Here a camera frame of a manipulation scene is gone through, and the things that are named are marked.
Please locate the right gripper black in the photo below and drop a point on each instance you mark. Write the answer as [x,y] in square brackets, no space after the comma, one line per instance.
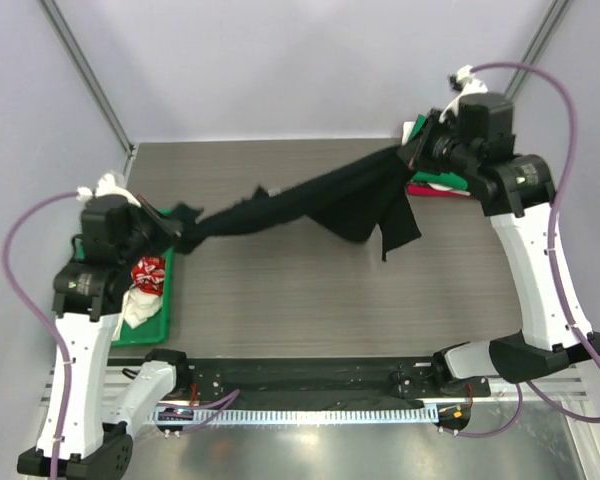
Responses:
[411,152]

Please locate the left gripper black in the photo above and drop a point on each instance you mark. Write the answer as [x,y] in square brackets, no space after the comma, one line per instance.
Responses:
[169,230]

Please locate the black t shirt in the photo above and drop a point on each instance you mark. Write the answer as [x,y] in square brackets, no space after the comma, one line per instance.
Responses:
[350,202]

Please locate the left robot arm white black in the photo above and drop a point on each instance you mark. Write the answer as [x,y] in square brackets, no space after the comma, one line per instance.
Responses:
[81,438]

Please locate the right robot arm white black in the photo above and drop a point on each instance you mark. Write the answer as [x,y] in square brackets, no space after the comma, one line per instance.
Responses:
[521,202]

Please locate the folded white t shirt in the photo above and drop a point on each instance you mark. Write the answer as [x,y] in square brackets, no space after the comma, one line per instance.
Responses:
[409,130]

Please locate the folded pink t shirt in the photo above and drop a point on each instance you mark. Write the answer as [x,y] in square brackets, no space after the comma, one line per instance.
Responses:
[428,190]

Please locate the red white patterned t shirt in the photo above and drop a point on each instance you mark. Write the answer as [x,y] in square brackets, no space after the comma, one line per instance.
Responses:
[148,275]

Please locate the white t shirt in bin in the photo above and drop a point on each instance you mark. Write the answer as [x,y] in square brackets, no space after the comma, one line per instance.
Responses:
[138,307]

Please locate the green plastic bin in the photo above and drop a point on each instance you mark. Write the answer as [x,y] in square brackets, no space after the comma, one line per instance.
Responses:
[119,268]

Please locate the aluminium rail frame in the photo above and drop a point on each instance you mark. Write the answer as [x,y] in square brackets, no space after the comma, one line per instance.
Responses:
[115,382]

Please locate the right aluminium corner post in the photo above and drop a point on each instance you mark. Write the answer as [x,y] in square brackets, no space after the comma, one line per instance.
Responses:
[551,21]

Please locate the aluminium corner post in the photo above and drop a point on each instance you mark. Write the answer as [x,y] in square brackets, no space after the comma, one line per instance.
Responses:
[76,55]
[551,21]

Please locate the slotted cable duct strip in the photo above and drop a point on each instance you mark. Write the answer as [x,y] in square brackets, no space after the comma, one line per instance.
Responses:
[426,415]

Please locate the left aluminium corner post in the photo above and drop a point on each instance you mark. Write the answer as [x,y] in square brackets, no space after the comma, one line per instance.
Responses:
[76,55]

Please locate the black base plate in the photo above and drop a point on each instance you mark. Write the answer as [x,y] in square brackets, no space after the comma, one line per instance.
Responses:
[328,384]

